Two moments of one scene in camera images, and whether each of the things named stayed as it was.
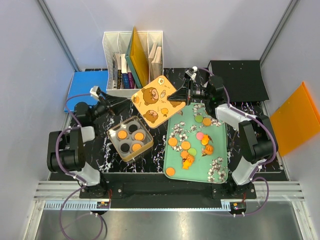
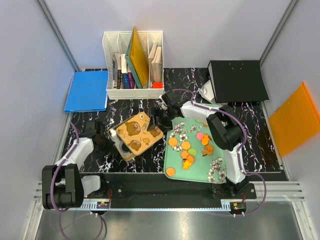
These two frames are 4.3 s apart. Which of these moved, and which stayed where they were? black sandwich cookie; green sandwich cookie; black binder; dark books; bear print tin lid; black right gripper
Moved: black right gripper; bear print tin lid
Stayed: black binder; dark books; black sandwich cookie; green sandwich cookie
